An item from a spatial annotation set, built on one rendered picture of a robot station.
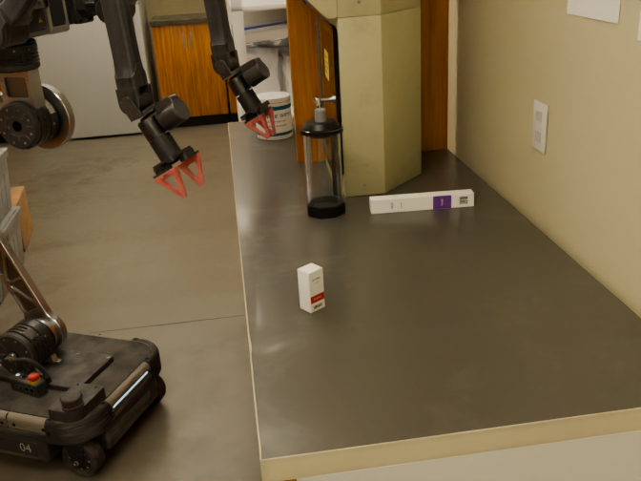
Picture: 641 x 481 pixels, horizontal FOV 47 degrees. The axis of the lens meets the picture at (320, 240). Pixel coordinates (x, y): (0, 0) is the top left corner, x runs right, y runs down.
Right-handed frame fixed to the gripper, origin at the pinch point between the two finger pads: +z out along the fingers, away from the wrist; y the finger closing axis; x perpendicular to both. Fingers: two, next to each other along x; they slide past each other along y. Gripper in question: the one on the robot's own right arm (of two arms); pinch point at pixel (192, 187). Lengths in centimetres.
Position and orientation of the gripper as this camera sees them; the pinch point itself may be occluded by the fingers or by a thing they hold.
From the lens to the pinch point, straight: 184.2
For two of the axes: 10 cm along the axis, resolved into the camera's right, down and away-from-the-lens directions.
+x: -8.0, 4.0, 4.5
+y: 3.1, -3.7, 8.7
